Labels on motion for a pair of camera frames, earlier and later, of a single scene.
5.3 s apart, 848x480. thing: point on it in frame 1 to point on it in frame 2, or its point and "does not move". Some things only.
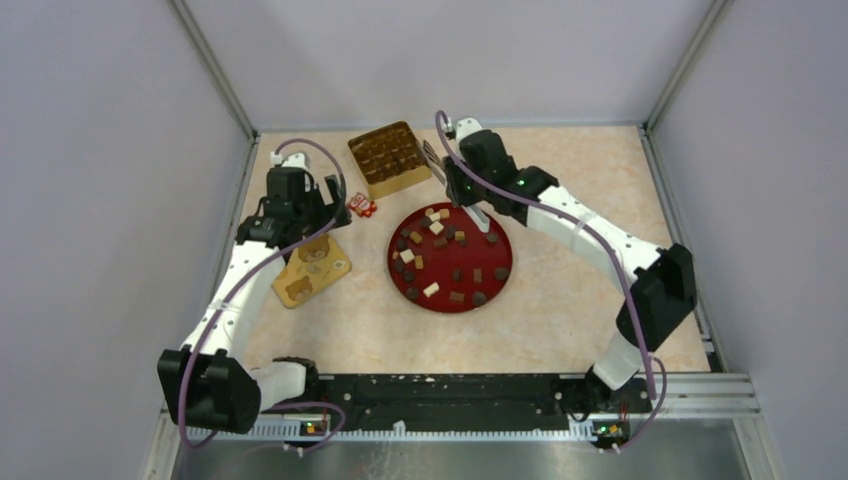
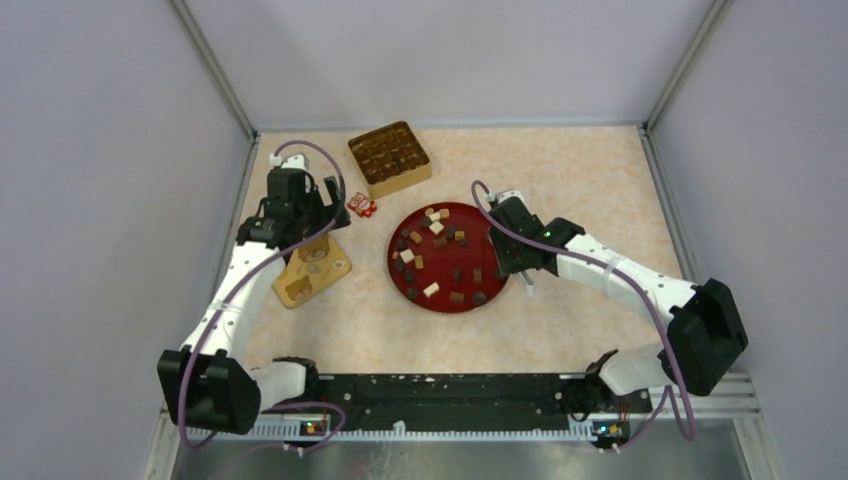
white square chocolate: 407,256 does not move
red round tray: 440,259 does not move
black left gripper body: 313,212 does not move
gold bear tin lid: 310,267 does not move
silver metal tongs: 481,219 to 528,282
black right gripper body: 464,192 to 507,251
